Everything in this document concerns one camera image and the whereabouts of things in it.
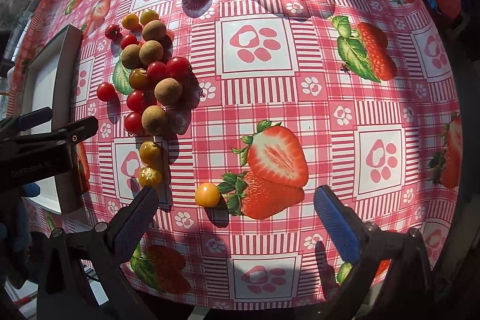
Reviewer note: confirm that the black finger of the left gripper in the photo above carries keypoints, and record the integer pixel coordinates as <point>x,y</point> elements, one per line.
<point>30,158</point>

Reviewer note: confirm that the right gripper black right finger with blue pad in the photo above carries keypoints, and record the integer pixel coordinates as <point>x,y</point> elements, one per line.
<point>406,291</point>

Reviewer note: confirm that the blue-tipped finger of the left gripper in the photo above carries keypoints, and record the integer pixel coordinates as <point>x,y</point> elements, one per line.
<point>26,120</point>

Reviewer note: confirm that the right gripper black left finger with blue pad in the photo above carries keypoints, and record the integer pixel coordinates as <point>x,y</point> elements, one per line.
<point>63,287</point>

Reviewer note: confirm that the red cherry tomato far left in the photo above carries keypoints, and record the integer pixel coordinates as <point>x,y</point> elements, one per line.
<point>106,92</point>

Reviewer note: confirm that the red cherry tomato bottom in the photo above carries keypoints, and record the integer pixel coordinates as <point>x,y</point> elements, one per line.
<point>133,124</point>

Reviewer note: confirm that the yellow cherry tomato lower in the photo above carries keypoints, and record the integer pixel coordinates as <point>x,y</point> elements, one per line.
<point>149,177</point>

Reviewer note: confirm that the yellow cherry tomato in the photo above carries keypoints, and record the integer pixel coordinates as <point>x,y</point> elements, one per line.
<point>147,16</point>
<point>149,177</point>
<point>131,22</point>
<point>150,153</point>

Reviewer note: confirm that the yellow cherry tomato upper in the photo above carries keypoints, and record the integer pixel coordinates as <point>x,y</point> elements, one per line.
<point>150,153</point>

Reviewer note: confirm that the red cherry tomato lower middle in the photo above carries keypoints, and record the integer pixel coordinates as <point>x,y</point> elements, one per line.
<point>138,101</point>

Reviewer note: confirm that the dark orange cherry tomato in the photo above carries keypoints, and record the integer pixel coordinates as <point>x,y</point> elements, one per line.
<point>138,79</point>

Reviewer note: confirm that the brown longan left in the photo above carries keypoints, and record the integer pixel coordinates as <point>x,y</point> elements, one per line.
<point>129,57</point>

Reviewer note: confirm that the brown longan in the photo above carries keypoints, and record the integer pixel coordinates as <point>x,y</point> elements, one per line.
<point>129,57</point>
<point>154,120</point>
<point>154,30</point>
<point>167,91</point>
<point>151,51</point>

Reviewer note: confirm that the brown longan bottom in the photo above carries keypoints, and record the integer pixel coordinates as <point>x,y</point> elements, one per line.
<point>154,120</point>

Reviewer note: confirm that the dark red cherry tomato top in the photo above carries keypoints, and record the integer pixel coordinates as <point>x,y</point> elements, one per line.
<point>112,32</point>

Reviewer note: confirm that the red cherry tomato upper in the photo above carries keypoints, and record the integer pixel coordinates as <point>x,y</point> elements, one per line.
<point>128,40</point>

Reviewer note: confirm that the yellow cherry tomato lone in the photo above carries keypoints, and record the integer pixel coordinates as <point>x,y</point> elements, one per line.
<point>207,195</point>

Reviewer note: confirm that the red cherry tomato centre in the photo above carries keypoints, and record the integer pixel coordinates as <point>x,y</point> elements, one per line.
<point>156,72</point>

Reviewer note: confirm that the yellow cherry tomato top left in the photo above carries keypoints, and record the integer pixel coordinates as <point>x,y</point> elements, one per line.
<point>131,22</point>

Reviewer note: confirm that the brown longan middle right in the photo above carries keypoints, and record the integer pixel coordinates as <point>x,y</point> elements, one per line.
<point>167,91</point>

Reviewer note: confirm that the brown longan centre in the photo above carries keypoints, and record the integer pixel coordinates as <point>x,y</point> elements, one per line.
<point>151,51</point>

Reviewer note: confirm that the brown longan top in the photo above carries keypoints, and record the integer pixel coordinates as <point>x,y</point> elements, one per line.
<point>154,30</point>

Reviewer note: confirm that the red cherry tomato right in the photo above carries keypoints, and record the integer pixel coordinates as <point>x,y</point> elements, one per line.
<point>178,68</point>

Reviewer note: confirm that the yellow cherry tomato top right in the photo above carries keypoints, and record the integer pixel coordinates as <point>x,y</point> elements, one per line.
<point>147,16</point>

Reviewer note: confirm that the pink strawberry print tablecloth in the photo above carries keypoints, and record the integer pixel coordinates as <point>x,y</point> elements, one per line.
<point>287,95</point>

